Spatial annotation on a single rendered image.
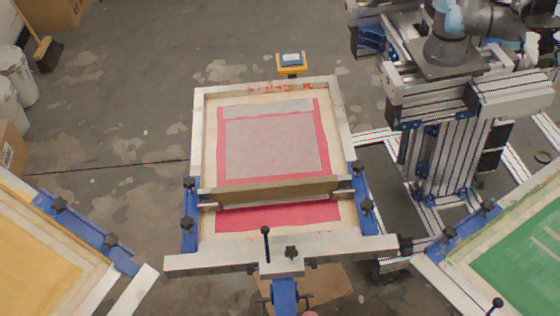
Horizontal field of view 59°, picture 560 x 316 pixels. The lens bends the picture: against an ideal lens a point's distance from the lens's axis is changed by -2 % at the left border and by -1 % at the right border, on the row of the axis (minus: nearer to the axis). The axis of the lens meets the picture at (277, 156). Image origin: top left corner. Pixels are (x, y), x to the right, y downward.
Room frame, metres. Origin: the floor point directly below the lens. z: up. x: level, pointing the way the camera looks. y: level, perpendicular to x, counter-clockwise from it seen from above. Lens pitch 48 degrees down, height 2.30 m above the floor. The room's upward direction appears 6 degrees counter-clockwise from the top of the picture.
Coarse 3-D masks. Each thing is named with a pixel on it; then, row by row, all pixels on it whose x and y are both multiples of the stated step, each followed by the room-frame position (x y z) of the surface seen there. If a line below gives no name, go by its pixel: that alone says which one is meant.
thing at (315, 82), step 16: (288, 80) 1.60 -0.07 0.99; (304, 80) 1.59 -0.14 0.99; (320, 80) 1.58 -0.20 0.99; (336, 80) 1.57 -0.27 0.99; (208, 96) 1.57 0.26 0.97; (224, 96) 1.57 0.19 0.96; (336, 96) 1.47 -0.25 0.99; (336, 112) 1.38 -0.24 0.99; (192, 144) 1.29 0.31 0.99; (352, 144) 1.21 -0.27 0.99; (192, 160) 1.21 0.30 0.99; (224, 240) 0.86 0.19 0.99; (240, 240) 0.85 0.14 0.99; (256, 240) 0.85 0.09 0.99; (272, 240) 0.84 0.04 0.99; (288, 240) 0.84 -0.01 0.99; (304, 240) 0.83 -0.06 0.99; (320, 240) 0.83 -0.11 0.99
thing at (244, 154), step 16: (224, 128) 1.39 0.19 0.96; (240, 128) 1.38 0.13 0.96; (256, 128) 1.37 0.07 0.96; (224, 144) 1.31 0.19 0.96; (240, 144) 1.30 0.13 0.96; (256, 144) 1.29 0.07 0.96; (224, 160) 1.23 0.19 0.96; (240, 160) 1.22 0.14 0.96; (256, 160) 1.21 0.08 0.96; (272, 160) 1.20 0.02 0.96; (224, 176) 1.15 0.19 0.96; (240, 176) 1.14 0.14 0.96; (256, 176) 1.13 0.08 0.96; (272, 176) 1.13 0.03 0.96; (240, 208) 1.00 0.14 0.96; (256, 208) 1.00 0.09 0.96; (272, 208) 0.99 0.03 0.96; (224, 224) 0.94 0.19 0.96; (240, 224) 0.94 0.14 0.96; (256, 224) 0.93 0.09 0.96; (272, 224) 0.93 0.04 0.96
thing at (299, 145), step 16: (304, 112) 1.44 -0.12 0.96; (272, 128) 1.37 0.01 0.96; (288, 128) 1.36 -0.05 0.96; (304, 128) 1.35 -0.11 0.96; (320, 128) 1.34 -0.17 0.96; (272, 144) 1.28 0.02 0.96; (288, 144) 1.27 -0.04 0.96; (304, 144) 1.27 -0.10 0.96; (320, 144) 1.26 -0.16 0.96; (288, 160) 1.20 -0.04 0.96; (304, 160) 1.19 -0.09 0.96; (320, 160) 1.18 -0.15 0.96; (288, 176) 1.12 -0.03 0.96; (304, 176) 1.11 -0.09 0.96; (288, 208) 0.98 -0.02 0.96; (304, 208) 0.98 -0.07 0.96; (320, 208) 0.97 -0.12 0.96; (336, 208) 0.96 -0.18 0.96; (288, 224) 0.92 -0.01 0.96; (304, 224) 0.91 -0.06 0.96
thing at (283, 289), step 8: (280, 280) 0.68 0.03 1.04; (288, 280) 0.67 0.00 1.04; (280, 288) 0.65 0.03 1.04; (288, 288) 0.65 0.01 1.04; (280, 296) 0.63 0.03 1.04; (288, 296) 0.63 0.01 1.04; (280, 304) 0.60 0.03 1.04; (288, 304) 0.60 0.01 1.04; (280, 312) 0.58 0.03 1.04; (288, 312) 0.58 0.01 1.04; (296, 312) 0.58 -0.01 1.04
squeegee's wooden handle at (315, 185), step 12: (288, 180) 1.02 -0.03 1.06; (300, 180) 1.01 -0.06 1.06; (312, 180) 1.01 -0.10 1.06; (324, 180) 1.00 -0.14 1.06; (336, 180) 1.00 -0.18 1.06; (216, 192) 1.00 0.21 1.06; (228, 192) 0.99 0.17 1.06; (240, 192) 0.99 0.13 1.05; (252, 192) 0.99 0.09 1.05; (264, 192) 0.99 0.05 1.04; (276, 192) 0.99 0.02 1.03; (288, 192) 1.00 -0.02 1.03; (300, 192) 1.00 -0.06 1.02; (312, 192) 1.00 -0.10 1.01; (324, 192) 1.00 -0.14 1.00; (228, 204) 0.99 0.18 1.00
